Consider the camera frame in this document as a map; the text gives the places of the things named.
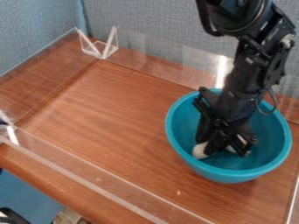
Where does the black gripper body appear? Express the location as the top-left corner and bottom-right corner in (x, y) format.
(193, 87), (258, 155)

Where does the blue plastic bowl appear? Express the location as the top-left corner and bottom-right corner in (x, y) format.
(165, 91), (293, 184)

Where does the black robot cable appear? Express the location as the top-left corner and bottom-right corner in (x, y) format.
(254, 87), (280, 116)

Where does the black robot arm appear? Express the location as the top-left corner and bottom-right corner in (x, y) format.
(191, 0), (296, 159)

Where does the clear acrylic front barrier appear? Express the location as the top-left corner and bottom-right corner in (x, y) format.
(0, 126), (214, 224)

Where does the clear acrylic barrier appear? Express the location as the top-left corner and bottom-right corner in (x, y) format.
(0, 29), (95, 123)
(0, 126), (214, 224)
(105, 38), (299, 123)

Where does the clear acrylic left barrier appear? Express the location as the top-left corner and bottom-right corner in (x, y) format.
(0, 29), (95, 123)

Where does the clear acrylic back barrier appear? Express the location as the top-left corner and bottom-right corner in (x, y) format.
(105, 38), (299, 123)

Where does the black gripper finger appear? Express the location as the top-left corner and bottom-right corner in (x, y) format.
(195, 115), (214, 144)
(203, 129), (230, 156)

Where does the white brown plush mushroom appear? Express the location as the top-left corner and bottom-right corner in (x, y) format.
(191, 136), (250, 159)

